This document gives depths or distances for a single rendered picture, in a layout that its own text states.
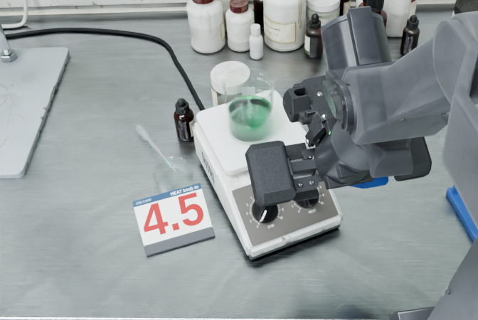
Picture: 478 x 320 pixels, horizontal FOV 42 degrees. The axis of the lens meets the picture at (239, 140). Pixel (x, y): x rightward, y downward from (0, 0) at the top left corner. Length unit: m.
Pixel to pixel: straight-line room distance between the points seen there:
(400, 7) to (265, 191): 0.56
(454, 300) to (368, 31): 0.26
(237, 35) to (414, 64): 0.71
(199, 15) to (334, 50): 0.51
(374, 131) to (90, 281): 0.46
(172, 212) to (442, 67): 0.55
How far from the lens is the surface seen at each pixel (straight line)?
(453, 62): 0.30
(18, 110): 1.03
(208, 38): 1.06
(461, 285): 0.34
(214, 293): 0.76
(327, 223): 0.78
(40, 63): 1.12
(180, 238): 0.80
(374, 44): 0.54
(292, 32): 1.05
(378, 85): 0.43
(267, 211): 0.74
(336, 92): 0.49
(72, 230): 0.85
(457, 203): 0.85
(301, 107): 0.60
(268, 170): 0.60
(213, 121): 0.82
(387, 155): 0.50
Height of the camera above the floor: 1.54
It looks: 45 degrees down
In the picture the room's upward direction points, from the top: 5 degrees counter-clockwise
